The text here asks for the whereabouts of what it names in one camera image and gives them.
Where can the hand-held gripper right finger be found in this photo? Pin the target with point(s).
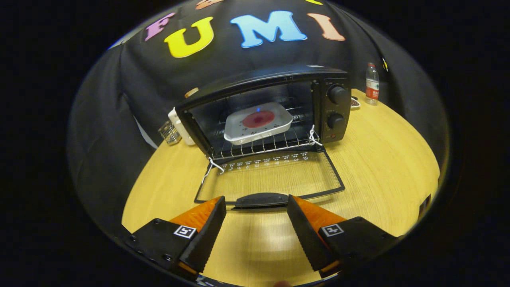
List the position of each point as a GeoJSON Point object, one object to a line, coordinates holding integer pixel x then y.
{"type": "Point", "coordinates": [305, 235]}

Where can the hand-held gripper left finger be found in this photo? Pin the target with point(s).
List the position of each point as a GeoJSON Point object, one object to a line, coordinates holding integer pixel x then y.
{"type": "Point", "coordinates": [207, 235]}

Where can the glass toaster oven door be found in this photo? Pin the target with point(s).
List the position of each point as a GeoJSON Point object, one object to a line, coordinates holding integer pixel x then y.
{"type": "Point", "coordinates": [279, 179]}

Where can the white square plate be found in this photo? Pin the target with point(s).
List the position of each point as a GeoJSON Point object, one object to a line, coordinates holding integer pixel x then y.
{"type": "Point", "coordinates": [275, 129]}

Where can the pink round food slice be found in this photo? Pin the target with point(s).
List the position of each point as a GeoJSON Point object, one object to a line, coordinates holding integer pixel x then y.
{"type": "Point", "coordinates": [259, 118]}

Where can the black toaster oven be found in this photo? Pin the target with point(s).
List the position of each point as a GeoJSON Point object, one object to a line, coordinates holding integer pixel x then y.
{"type": "Point", "coordinates": [336, 111]}

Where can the white divided bean dish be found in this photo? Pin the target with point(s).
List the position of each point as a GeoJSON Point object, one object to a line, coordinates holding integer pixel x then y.
{"type": "Point", "coordinates": [354, 103]}

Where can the brown bread slice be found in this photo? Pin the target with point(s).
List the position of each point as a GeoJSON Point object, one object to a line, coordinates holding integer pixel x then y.
{"type": "Point", "coordinates": [191, 92]}

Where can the black backdrop cloth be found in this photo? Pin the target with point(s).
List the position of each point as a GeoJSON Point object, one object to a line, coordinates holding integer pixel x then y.
{"type": "Point", "coordinates": [119, 119]}

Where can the red label water bottle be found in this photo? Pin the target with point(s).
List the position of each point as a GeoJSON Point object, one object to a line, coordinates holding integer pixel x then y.
{"type": "Point", "coordinates": [372, 85]}

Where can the black bracket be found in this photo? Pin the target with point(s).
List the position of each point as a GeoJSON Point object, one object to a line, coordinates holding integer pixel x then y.
{"type": "Point", "coordinates": [424, 205]}

